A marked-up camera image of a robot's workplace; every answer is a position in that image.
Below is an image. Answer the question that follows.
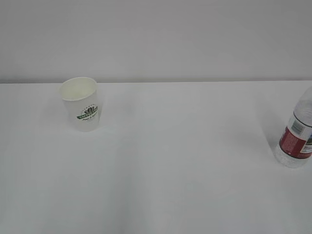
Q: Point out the white paper cup green logo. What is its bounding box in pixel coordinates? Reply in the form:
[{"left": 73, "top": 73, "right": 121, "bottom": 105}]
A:
[{"left": 60, "top": 77, "right": 99, "bottom": 132}]

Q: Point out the clear plastic water bottle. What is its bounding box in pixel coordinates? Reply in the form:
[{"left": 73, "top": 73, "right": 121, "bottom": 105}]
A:
[{"left": 274, "top": 87, "right": 312, "bottom": 168}]

